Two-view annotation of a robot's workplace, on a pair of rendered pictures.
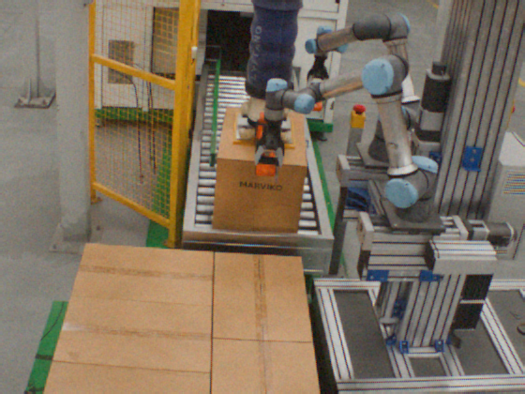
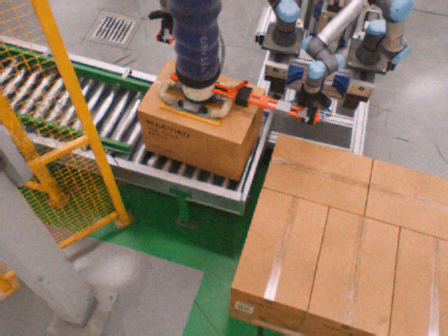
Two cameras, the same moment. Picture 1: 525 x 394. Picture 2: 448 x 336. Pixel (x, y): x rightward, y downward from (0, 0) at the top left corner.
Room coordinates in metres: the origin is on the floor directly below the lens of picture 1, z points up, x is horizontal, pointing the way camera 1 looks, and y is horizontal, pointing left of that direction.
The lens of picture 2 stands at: (2.39, 1.49, 3.02)
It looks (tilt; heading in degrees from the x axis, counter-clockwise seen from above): 54 degrees down; 287
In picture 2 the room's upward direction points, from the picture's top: 5 degrees clockwise
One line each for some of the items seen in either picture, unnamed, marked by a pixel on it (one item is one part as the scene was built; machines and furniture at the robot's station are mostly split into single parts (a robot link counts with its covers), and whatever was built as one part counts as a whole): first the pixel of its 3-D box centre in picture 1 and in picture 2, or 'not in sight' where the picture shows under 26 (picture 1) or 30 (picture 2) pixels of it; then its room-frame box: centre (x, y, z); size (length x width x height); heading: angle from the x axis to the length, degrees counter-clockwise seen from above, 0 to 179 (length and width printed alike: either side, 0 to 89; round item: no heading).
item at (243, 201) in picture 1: (260, 170); (203, 120); (3.13, 0.02, 0.75); 0.60 x 0.40 x 0.40; 2
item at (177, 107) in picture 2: (244, 126); (192, 108); (3.14, 0.12, 0.97); 0.34 x 0.10 x 0.05; 3
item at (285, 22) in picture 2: (391, 120); (286, 14); (2.86, -0.53, 1.20); 0.13 x 0.12 x 0.14; 129
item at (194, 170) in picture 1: (197, 140); (56, 151); (3.92, 0.42, 0.50); 2.31 x 0.05 x 0.19; 5
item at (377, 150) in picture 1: (385, 144); (284, 31); (2.85, -0.53, 1.09); 0.15 x 0.15 x 0.10
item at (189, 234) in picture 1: (258, 238); (259, 152); (2.78, -0.01, 0.58); 0.70 x 0.03 x 0.06; 95
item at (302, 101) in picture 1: (300, 100); (329, 62); (2.53, -0.11, 1.38); 0.11 x 0.11 x 0.08; 58
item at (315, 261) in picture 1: (256, 257); (258, 161); (2.78, -0.01, 0.48); 0.70 x 0.03 x 0.15; 95
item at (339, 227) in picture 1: (345, 197); not in sight; (3.40, -0.46, 0.50); 0.07 x 0.07 x 1.00; 5
